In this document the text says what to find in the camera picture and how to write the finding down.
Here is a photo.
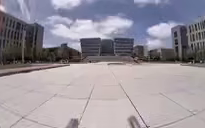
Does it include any wide stone stairway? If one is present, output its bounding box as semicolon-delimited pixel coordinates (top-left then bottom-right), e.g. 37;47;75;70
84;55;135;64

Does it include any large grey twin-block building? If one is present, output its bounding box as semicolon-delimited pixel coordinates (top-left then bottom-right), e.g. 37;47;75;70
79;37;135;57

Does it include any pale stone slab plaza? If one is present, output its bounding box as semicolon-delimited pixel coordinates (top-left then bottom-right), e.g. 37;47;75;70
0;62;205;128

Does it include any low dark building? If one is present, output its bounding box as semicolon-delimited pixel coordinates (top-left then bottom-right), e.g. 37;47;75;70
43;43;82;62

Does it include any low distant building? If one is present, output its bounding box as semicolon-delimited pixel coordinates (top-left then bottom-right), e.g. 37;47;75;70
133;44;175;60

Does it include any robot's own part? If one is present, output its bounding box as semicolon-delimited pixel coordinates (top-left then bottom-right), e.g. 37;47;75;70
127;115;142;128
65;117;80;128

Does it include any row of trees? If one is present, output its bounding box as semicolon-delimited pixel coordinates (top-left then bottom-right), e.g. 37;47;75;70
176;44;205;64
0;45;81;64

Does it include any raised dark kerb strip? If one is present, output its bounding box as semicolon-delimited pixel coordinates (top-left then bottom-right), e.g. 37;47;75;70
0;63;71;80

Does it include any pale pole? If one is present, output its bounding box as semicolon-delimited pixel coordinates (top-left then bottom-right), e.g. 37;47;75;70
21;30;26;64

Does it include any tall grey office building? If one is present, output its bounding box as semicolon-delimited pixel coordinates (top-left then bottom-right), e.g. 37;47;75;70
0;9;45;63

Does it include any pale multi-storey building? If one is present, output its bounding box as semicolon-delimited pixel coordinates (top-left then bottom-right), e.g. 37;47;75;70
170;13;205;61

